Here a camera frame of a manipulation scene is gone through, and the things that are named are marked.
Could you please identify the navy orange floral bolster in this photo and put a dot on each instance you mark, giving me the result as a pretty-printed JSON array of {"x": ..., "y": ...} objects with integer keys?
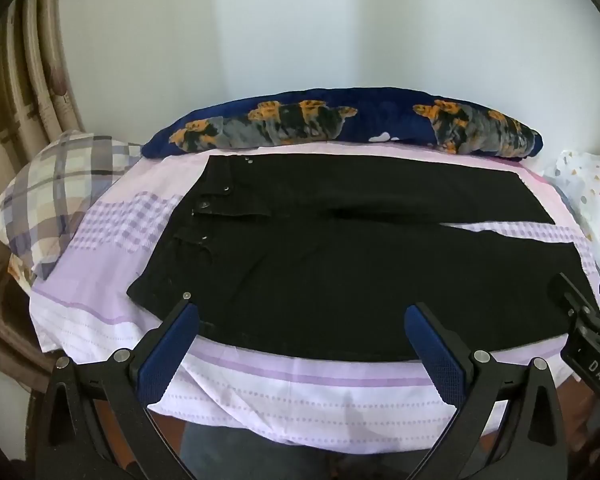
[{"x": 300, "y": 120}]

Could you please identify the person's leg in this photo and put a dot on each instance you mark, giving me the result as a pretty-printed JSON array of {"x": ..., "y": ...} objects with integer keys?
[{"x": 240, "y": 455}]

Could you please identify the white dotted pillow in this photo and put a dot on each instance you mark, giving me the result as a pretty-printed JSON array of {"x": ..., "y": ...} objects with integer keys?
[{"x": 595, "y": 195}]

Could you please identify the black pants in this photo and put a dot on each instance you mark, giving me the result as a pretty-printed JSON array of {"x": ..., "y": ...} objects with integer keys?
[{"x": 330, "y": 270}]

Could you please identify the purple and white bed sheet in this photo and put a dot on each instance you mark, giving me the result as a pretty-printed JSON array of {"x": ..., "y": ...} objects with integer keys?
[{"x": 280, "y": 390}]

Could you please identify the plaid pillow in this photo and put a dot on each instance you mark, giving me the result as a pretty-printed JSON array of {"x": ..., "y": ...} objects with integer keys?
[{"x": 65, "y": 185}]

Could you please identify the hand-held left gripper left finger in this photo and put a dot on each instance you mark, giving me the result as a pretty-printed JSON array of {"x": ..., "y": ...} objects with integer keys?
[{"x": 172, "y": 350}]

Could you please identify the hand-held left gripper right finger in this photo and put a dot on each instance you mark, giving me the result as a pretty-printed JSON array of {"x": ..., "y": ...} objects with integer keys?
[{"x": 437, "y": 355}]

